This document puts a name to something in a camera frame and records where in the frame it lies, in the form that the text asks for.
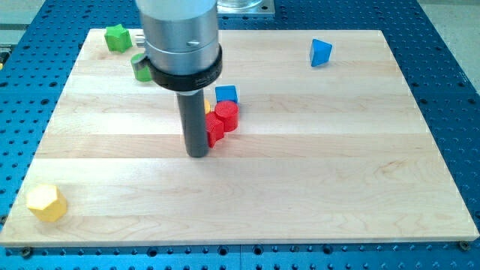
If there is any green cylinder block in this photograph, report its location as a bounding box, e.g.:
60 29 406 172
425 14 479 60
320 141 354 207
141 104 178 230
130 53 152 82

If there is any small yellow block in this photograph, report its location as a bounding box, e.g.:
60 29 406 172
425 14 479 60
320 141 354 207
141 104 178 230
204 99 211 115

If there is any red star block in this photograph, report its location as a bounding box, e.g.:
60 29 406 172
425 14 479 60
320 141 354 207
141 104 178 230
205 112 224 148

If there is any blue cube block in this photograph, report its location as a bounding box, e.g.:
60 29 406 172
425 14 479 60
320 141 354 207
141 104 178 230
214 85 239 104

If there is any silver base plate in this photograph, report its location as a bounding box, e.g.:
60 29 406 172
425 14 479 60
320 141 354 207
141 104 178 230
217 0 275 18

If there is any wooden board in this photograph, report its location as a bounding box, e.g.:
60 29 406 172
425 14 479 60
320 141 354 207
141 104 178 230
1 29 479 247

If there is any green star block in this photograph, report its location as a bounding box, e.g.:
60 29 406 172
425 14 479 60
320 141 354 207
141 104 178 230
104 24 133 53

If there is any silver robot arm cylinder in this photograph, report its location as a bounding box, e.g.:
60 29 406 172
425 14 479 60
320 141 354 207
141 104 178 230
136 0 222 92

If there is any yellow hexagon block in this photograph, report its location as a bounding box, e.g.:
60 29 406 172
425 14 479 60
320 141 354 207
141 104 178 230
26 184 68 222

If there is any red cylinder block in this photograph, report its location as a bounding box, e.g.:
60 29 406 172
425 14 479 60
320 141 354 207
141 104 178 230
214 100 239 132

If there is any blue triangle block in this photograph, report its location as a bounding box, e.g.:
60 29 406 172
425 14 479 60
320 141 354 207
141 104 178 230
309 39 333 67

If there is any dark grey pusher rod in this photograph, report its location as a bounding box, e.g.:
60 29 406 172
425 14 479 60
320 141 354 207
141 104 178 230
176 89 209 158

